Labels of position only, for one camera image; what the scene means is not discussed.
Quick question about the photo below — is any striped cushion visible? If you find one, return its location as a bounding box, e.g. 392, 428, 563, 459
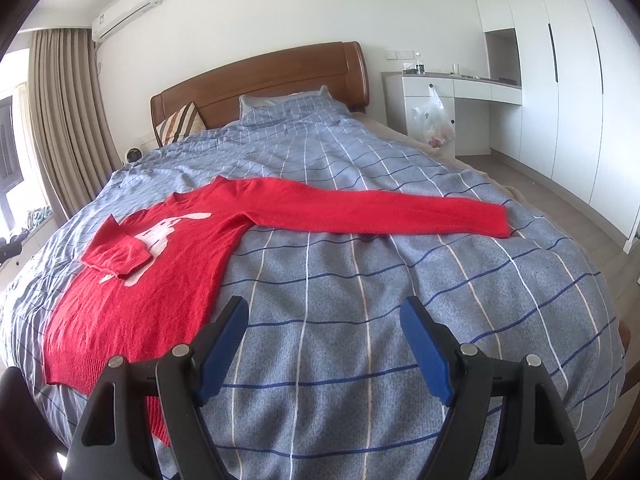
155, 102, 206, 148

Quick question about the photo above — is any white air conditioner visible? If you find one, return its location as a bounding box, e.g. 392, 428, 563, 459
91, 0, 163, 43

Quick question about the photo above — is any white wardrobe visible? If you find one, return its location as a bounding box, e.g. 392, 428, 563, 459
462, 0, 640, 241

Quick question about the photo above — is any wooden headboard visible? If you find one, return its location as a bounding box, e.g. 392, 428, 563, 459
150, 41, 370, 149

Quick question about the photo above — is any white plastic bag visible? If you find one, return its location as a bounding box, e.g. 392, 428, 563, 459
411, 85, 457, 148

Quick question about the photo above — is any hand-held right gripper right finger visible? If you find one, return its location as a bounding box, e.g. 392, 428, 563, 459
399, 296, 587, 480

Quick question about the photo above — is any grey pillow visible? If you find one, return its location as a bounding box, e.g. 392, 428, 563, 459
238, 85, 333, 122

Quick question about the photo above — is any white desk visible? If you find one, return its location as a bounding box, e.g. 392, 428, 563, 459
381, 71, 524, 158

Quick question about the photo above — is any beige curtain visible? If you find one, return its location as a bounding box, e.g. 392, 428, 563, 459
27, 27, 123, 223

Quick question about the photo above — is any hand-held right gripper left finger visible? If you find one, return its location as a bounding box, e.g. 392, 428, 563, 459
63, 296, 250, 480

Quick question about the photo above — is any red knit sweater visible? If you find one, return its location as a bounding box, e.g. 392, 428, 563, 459
43, 176, 511, 449

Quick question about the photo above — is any blue checked duvet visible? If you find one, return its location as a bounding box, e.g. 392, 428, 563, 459
0, 91, 627, 480

